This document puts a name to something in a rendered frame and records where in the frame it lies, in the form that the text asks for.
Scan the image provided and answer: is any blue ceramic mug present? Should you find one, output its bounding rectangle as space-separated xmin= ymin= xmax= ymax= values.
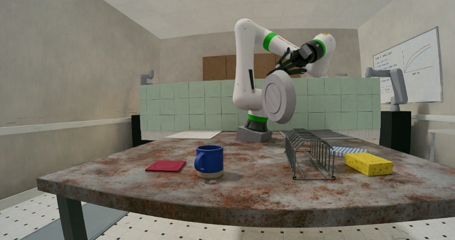
xmin=194 ymin=145 xmax=224 ymax=179

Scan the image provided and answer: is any white ribbed draining mat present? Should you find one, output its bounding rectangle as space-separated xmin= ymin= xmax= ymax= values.
xmin=164 ymin=131 xmax=222 ymax=139

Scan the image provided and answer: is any red square coaster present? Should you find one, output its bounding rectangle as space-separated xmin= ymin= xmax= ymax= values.
xmin=145 ymin=160 xmax=187 ymax=173

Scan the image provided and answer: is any yellow sponge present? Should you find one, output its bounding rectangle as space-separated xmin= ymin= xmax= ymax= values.
xmin=344 ymin=152 xmax=393 ymax=176

